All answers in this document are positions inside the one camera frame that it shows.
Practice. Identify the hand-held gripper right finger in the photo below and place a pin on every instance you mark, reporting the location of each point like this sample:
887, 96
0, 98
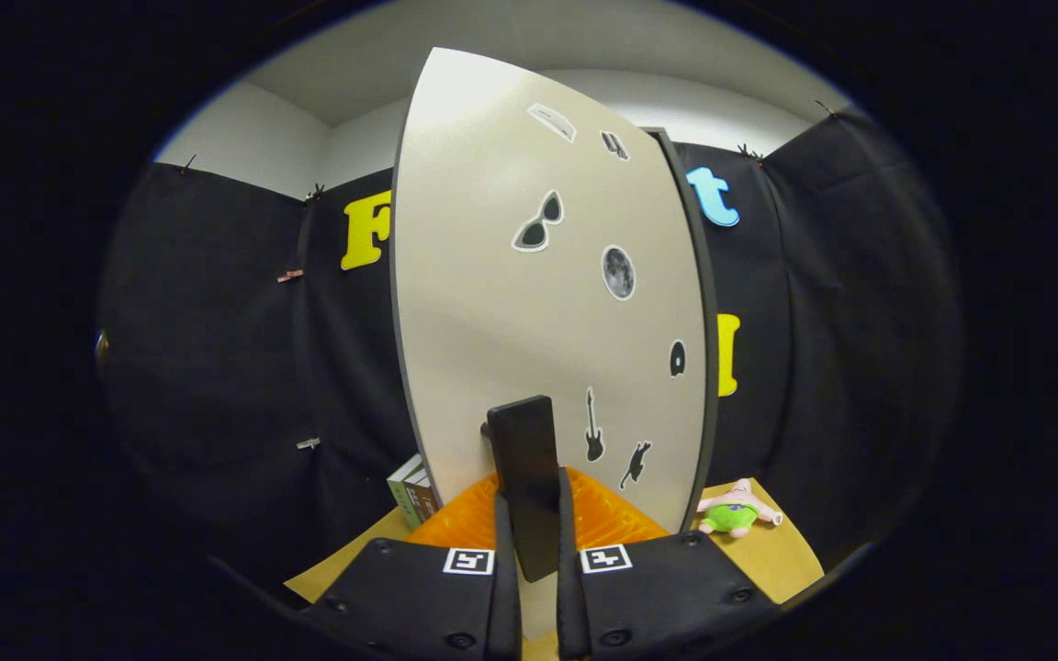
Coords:
658, 597

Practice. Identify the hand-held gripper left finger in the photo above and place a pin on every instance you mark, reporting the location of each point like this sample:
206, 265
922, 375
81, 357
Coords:
419, 597

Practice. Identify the beige cabinet door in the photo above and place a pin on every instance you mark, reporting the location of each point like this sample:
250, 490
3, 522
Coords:
492, 303

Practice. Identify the pink green plush toy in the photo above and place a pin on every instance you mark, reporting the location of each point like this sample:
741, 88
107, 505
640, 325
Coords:
729, 519

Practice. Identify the grey cabinet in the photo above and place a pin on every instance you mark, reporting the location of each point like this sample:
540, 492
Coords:
713, 312

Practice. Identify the black backdrop cloth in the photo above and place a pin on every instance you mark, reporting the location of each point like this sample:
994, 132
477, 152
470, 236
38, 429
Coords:
217, 349

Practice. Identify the copper clip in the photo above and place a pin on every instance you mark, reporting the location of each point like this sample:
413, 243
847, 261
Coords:
290, 275

